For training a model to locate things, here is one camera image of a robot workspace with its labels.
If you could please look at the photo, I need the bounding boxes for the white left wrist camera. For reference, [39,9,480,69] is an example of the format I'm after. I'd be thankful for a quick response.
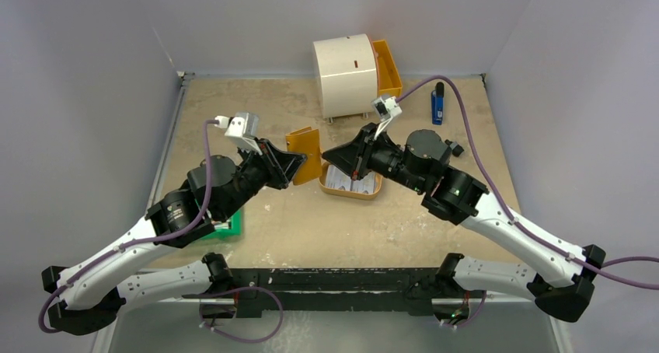
[214,112,261,154]

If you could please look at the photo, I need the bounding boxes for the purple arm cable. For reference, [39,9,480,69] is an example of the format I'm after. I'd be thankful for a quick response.
[37,117,228,334]
[396,75,659,292]

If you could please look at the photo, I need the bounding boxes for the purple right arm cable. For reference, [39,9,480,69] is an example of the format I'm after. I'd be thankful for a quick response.
[396,75,659,292]

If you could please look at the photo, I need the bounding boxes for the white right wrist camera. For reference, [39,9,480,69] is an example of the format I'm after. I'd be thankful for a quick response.
[371,95,402,139]

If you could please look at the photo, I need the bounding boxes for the blue black marker pen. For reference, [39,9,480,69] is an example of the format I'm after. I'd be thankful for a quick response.
[431,82,445,125]

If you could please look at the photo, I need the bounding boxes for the white round drawer cabinet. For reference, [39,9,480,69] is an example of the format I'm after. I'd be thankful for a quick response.
[312,34,378,121]

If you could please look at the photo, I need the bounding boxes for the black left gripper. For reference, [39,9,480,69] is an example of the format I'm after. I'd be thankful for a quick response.
[218,136,305,220]

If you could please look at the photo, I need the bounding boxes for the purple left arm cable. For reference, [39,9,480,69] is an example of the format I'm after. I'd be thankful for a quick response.
[37,117,228,334]

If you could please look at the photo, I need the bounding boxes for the loose card in tray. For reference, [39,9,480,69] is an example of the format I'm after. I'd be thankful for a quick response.
[351,176,376,194]

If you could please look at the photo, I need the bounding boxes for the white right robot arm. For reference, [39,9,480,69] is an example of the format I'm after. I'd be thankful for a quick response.
[322,123,605,323]

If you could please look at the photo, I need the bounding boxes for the orange leather card holder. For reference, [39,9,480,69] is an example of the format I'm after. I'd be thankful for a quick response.
[284,127,323,185]

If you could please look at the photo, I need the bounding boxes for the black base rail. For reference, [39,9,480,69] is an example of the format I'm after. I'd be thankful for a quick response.
[202,267,483,318]

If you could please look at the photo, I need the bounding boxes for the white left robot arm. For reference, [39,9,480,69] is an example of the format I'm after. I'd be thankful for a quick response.
[38,138,307,336]

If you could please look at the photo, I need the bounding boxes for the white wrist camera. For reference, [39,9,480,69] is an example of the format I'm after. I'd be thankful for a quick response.
[371,95,402,139]
[214,112,261,154]

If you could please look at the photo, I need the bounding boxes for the green plastic bin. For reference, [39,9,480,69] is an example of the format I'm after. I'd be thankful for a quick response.
[198,209,242,240]

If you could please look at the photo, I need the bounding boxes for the orange open drawer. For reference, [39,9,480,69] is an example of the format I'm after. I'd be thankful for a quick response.
[371,40,403,97]

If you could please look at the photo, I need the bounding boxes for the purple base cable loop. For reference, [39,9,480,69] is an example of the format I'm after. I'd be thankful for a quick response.
[198,281,285,343]

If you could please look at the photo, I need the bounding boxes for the small black knob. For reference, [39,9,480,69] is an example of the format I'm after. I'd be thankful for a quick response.
[445,140,465,157]

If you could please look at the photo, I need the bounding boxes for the orange oval tray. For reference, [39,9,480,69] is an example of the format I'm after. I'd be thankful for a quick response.
[319,163,383,201]

